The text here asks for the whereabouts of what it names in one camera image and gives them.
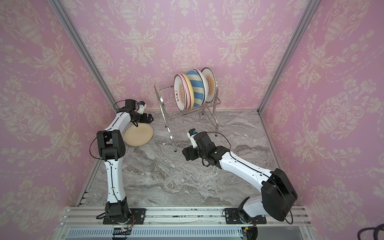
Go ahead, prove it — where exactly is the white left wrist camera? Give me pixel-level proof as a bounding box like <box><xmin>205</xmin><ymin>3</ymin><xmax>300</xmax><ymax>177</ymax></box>
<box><xmin>137</xmin><ymin>101</ymin><xmax>147</xmax><ymax>115</ymax></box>

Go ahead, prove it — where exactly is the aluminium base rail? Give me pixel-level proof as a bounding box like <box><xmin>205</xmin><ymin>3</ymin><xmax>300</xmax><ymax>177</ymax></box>
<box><xmin>53</xmin><ymin>206</ymin><xmax>317</xmax><ymax>240</ymax></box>

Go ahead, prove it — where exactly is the black white floral plate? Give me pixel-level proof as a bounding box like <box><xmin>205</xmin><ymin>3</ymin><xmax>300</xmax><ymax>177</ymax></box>
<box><xmin>194</xmin><ymin>69</ymin><xmax>209</xmax><ymax>105</ymax></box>

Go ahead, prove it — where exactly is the blue white striped plate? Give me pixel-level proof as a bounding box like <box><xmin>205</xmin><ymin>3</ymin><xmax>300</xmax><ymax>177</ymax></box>
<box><xmin>187</xmin><ymin>71</ymin><xmax>205</xmax><ymax>108</ymax></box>

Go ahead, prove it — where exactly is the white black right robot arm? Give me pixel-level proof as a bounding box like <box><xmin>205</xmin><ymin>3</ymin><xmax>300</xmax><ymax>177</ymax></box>
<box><xmin>182</xmin><ymin>129</ymin><xmax>298</xmax><ymax>224</ymax></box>

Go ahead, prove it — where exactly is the pink plate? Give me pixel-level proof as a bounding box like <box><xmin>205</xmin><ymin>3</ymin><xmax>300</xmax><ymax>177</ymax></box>
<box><xmin>180</xmin><ymin>74</ymin><xmax>190</xmax><ymax>110</ymax></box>

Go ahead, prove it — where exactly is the orange sunburst plate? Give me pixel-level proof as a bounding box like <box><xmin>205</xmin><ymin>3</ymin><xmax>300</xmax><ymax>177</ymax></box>
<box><xmin>174</xmin><ymin>74</ymin><xmax>187</xmax><ymax>112</ymax></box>
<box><xmin>202</xmin><ymin>67</ymin><xmax>218</xmax><ymax>103</ymax></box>

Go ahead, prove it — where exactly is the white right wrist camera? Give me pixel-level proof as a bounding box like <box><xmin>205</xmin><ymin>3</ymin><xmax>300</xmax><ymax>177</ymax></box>
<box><xmin>188</xmin><ymin>128</ymin><xmax>197</xmax><ymax>149</ymax></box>

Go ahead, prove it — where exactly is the left aluminium corner post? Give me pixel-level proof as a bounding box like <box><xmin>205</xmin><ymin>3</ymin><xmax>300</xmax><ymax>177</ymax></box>
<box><xmin>48</xmin><ymin>0</ymin><xmax>116</xmax><ymax>111</ymax></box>

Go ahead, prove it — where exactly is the chrome two-tier dish rack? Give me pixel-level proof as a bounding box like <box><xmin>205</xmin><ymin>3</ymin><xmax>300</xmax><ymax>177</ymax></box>
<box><xmin>154</xmin><ymin>86</ymin><xmax>221</xmax><ymax>152</ymax></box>

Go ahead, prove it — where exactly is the right aluminium corner post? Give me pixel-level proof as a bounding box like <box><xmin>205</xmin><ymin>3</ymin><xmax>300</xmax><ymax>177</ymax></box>
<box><xmin>258</xmin><ymin>0</ymin><xmax>321</xmax><ymax>115</ymax></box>

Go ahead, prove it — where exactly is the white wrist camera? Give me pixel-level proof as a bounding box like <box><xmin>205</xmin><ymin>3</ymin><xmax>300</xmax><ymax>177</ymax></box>
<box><xmin>188</xmin><ymin>128</ymin><xmax>197</xmax><ymax>149</ymax></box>
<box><xmin>137</xmin><ymin>101</ymin><xmax>147</xmax><ymax>115</ymax></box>

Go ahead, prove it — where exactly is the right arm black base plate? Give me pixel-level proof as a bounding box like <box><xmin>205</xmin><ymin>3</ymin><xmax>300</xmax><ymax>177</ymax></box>
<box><xmin>222</xmin><ymin>208</ymin><xmax>267</xmax><ymax>225</ymax></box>

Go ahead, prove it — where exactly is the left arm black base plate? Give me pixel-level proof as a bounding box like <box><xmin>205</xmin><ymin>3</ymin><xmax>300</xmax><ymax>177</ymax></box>
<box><xmin>103</xmin><ymin>208</ymin><xmax>147</xmax><ymax>226</ymax></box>

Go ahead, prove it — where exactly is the aluminium corner post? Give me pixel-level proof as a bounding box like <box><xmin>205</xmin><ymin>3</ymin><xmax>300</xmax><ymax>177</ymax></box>
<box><xmin>258</xmin><ymin>0</ymin><xmax>321</xmax><ymax>115</ymax></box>
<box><xmin>48</xmin><ymin>0</ymin><xmax>116</xmax><ymax>111</ymax></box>

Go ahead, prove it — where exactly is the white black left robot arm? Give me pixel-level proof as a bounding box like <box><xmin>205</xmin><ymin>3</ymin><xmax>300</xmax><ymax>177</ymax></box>
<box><xmin>95</xmin><ymin>99</ymin><xmax>154</xmax><ymax>226</ymax></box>

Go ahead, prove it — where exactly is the yellow plate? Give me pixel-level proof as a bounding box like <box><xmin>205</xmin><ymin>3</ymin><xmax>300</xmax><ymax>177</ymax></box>
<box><xmin>182</xmin><ymin>74</ymin><xmax>195</xmax><ymax>109</ymax></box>

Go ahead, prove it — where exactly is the small circuit board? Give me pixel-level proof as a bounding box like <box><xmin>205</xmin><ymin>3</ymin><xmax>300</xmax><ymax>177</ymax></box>
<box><xmin>113</xmin><ymin>228</ymin><xmax>132</xmax><ymax>236</ymax></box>

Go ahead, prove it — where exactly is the cream plate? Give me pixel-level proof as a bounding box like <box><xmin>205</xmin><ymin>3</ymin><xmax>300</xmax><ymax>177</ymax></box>
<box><xmin>124</xmin><ymin>124</ymin><xmax>154</xmax><ymax>147</ymax></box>

